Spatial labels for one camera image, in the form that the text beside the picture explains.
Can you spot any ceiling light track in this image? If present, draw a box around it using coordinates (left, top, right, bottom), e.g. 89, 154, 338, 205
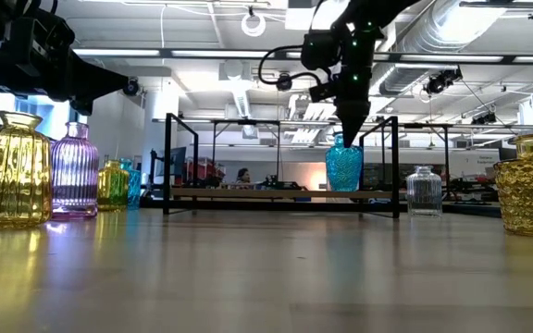
71, 47, 533, 65

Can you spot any white ventilation duct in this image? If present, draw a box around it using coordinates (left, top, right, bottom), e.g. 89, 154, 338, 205
218, 59, 254, 120

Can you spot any black ceiling fixture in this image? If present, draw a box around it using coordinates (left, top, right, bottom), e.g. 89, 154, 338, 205
470, 110, 498, 126

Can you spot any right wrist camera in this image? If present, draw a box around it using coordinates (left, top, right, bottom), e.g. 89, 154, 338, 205
309, 80, 341, 104

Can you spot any black aluminium rig frame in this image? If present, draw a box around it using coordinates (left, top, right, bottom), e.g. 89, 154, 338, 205
139, 196, 502, 218

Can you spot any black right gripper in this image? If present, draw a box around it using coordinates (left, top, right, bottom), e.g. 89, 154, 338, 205
335, 62, 373, 149

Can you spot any silver air duct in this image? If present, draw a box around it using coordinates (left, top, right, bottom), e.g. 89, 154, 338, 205
371, 0, 517, 96

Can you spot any person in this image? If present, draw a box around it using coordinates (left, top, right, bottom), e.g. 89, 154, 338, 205
235, 166, 253, 187

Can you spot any white ceiling ring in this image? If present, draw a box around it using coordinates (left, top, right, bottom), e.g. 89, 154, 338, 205
241, 11, 267, 38

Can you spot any clear glass vase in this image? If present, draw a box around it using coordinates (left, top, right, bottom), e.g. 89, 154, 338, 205
405, 165, 443, 217

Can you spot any window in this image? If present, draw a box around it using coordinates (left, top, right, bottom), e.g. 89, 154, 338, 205
0, 90, 90, 161

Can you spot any narrow yellow ribbed glass vase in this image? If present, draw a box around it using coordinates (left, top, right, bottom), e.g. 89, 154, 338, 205
97, 159, 130, 213

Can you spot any blue textured glass vase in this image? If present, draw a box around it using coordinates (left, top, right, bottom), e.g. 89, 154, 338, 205
325, 132, 365, 193

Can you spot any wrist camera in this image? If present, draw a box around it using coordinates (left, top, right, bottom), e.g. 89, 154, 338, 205
309, 80, 341, 104
39, 20, 78, 56

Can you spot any pink ribbed glass vase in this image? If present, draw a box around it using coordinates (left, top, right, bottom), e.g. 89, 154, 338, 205
50, 121, 101, 219

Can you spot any blue diamond-pattern glass vase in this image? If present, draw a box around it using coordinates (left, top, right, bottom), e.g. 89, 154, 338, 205
118, 157, 143, 210

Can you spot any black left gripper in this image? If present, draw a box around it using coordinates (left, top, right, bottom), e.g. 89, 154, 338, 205
25, 55, 131, 116

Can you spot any wooden shelf black frame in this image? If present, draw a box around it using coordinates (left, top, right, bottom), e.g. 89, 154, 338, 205
162, 112, 401, 219

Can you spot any white ceiling unit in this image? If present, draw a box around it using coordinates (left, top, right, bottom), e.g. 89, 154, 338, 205
284, 0, 316, 31

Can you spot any wide yellow ribbed glass vase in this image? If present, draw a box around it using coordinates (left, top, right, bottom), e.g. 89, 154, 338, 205
0, 109, 54, 229

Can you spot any black background rig frame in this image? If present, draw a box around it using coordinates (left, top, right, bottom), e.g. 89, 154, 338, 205
153, 117, 282, 187
403, 122, 452, 186

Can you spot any black ceiling spotlight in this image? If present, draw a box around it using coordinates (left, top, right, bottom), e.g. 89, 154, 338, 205
122, 78, 141, 97
275, 72, 294, 93

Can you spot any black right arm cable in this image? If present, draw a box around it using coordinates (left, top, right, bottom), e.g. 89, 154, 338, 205
257, 43, 324, 89

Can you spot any white ceiling slat panel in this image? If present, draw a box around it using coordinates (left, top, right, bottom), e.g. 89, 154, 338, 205
287, 92, 341, 145

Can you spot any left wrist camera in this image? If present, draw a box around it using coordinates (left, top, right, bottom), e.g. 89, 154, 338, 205
39, 20, 78, 56

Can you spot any computer monitor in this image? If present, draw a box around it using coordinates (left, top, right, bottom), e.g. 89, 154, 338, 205
155, 146, 188, 181

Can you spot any yellow bumpy glass vase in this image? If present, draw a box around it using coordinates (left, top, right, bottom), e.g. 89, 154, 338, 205
492, 132, 533, 238

